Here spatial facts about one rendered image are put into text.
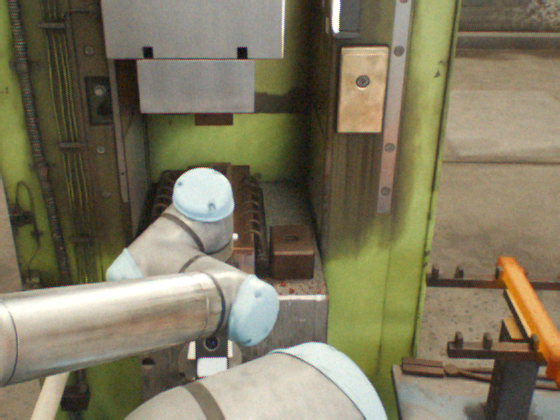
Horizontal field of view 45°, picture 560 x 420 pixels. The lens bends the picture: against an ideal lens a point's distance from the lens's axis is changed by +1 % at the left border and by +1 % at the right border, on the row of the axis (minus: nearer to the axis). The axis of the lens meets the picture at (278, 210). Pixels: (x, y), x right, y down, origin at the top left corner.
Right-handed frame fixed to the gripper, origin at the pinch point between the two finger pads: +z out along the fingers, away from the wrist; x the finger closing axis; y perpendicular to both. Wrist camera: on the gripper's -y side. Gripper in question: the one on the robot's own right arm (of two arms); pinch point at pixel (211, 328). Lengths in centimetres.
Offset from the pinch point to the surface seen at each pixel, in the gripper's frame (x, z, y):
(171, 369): -9.6, 21.8, 25.6
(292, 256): 15.1, 27.6, 3.2
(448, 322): 90, 137, 100
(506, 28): 281, 603, 74
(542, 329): 54, 0, 1
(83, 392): -33, 39, 46
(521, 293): 54, 10, 1
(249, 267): 6.5, 27.7, 5.5
